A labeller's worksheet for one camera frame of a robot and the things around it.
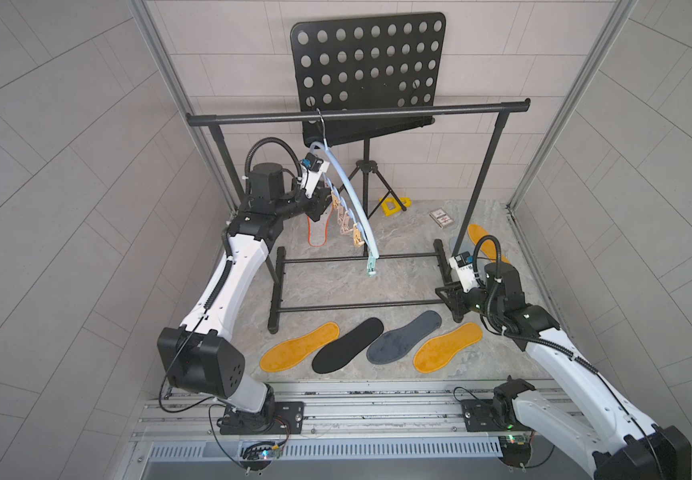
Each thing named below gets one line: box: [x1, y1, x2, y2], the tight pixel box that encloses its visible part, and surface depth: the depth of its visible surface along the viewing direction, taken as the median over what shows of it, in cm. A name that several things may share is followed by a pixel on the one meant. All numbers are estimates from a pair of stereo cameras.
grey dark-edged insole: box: [366, 310, 442, 365], surface depth 85 cm
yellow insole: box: [260, 322, 341, 372], surface depth 84 cm
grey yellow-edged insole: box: [413, 322, 483, 373], surface depth 84 cm
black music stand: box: [290, 12, 446, 254], surface depth 70 cm
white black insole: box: [312, 317, 384, 374], surface depth 84 cm
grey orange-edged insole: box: [307, 202, 333, 247], surface depth 89 cm
